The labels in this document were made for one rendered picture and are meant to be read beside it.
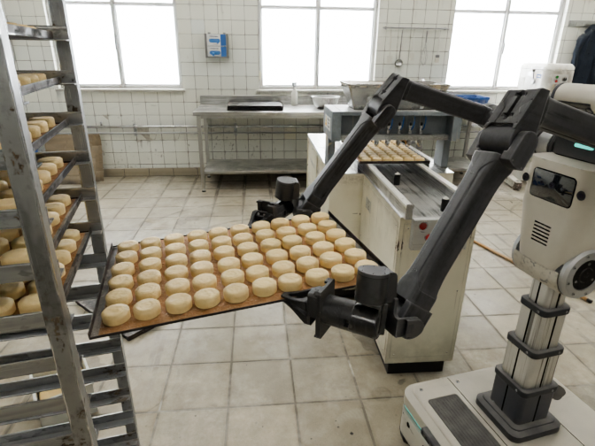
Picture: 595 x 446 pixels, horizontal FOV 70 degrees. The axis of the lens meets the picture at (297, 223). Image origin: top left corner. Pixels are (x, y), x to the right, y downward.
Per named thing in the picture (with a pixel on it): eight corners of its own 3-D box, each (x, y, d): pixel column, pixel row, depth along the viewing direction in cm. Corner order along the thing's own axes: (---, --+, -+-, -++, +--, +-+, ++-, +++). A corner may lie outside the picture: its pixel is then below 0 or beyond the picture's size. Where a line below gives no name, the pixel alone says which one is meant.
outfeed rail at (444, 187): (365, 133, 362) (365, 125, 359) (368, 133, 362) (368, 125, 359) (474, 219, 176) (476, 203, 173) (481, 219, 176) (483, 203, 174)
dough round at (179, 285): (185, 282, 92) (184, 274, 92) (194, 292, 89) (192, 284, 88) (162, 290, 90) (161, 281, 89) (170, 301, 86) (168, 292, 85)
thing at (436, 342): (353, 301, 273) (363, 163, 240) (405, 299, 275) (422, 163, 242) (382, 378, 208) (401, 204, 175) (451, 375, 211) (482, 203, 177)
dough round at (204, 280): (189, 292, 89) (188, 284, 88) (198, 280, 93) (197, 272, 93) (212, 294, 88) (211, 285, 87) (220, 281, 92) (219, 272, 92)
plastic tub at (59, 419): (34, 390, 198) (27, 362, 192) (86, 372, 210) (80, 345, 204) (42, 434, 175) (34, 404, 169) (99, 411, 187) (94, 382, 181)
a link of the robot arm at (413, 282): (544, 142, 76) (497, 138, 86) (526, 123, 73) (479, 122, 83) (421, 349, 77) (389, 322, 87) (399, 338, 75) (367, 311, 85)
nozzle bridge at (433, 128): (321, 159, 270) (323, 104, 257) (433, 159, 275) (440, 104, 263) (329, 173, 239) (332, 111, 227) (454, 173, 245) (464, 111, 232)
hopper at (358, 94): (337, 104, 256) (338, 80, 251) (428, 104, 260) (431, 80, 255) (346, 111, 229) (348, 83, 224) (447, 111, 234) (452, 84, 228)
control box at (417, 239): (407, 247, 183) (412, 217, 178) (462, 246, 185) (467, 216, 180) (411, 250, 179) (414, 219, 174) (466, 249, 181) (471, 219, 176)
